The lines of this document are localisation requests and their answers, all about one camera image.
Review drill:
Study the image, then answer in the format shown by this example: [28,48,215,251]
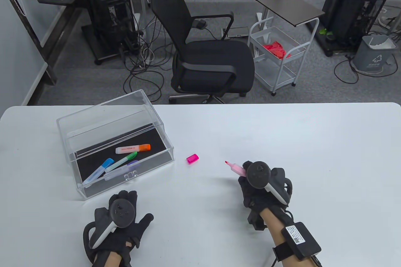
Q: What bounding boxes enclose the small green plant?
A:
[319,28,336,42]

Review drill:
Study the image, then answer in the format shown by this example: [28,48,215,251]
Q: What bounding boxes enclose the orange highlighter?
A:
[115,146,140,155]

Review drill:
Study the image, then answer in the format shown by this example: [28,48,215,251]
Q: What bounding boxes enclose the person's right hand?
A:
[238,161,293,217]

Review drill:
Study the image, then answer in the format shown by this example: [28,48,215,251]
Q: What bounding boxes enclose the person's right forearm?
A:
[258,208,314,267]

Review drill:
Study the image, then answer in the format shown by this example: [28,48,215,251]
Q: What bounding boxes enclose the dark side table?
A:
[253,0,325,27]

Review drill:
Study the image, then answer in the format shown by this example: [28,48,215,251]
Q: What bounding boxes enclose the clear acrylic drawer box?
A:
[56,90,175,201]

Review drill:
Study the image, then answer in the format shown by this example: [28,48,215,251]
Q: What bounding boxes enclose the grey left hand controller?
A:
[83,198,134,258]

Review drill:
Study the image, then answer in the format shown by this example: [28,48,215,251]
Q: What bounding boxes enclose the grey trash bin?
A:
[353,35,398,72]

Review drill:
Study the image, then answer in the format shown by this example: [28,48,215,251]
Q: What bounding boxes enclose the purple highlighter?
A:
[103,164,130,181]

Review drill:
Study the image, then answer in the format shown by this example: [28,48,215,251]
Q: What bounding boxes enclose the black office chair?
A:
[151,0,256,105]

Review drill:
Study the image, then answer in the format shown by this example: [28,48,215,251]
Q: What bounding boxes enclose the black equipment rack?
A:
[315,0,401,57]

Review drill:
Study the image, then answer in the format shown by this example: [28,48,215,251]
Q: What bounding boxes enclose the black frame post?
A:
[0,0,57,86]

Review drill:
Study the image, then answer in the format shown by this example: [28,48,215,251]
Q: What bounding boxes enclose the green highlighter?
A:
[105,156,130,173]

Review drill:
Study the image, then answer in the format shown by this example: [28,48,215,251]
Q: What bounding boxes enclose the blue highlighter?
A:
[82,167,106,187]

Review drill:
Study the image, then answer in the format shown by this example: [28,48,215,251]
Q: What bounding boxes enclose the pink highlighter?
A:
[225,161,248,177]

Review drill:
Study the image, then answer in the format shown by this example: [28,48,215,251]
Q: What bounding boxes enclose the red cloth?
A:
[263,41,291,59]

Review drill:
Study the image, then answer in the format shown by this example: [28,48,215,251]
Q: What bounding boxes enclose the tangle of floor cables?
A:
[123,13,176,103]

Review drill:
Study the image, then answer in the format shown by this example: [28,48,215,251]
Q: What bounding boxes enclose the black wrist module white label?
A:
[273,222,322,262]

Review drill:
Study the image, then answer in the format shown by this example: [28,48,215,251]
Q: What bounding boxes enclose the white rolling cart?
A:
[247,17,320,96]

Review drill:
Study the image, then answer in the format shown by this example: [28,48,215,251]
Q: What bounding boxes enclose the black computer tower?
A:
[85,0,138,61]

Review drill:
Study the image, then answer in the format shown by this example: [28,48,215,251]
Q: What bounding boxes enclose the black floor cable loop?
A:
[334,56,398,85]

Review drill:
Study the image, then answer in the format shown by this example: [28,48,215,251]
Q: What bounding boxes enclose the person's left hand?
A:
[83,190,154,267]

